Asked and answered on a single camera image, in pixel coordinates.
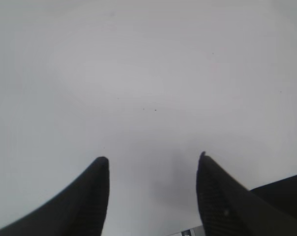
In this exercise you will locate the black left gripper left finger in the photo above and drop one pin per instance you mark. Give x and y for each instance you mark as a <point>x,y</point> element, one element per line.
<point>78,210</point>

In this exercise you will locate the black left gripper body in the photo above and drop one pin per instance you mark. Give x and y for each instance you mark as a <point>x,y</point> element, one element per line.
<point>281,194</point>

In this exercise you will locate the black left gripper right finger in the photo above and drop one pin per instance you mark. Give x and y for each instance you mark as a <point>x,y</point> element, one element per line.
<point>227,208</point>

